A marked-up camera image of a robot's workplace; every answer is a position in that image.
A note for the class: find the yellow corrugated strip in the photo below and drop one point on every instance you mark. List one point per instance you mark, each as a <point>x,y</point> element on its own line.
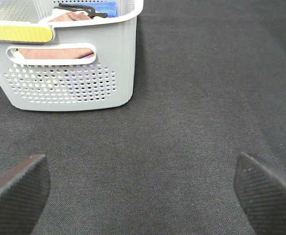
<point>25,33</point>

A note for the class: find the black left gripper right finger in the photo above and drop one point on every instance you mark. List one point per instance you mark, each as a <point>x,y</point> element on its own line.
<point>261,191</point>

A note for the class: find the grey perforated plastic basket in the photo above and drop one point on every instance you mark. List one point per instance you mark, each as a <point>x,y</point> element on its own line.
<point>104,80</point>

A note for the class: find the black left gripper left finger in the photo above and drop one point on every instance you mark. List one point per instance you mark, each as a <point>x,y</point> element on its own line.
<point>24,191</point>

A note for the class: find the blue towel in basket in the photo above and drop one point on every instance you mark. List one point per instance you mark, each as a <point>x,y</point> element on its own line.
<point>109,7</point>

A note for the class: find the black table mat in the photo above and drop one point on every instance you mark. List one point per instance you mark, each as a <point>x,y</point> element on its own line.
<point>210,82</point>

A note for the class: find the brown towel in basket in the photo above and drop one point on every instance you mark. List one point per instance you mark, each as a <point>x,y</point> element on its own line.
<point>59,15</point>

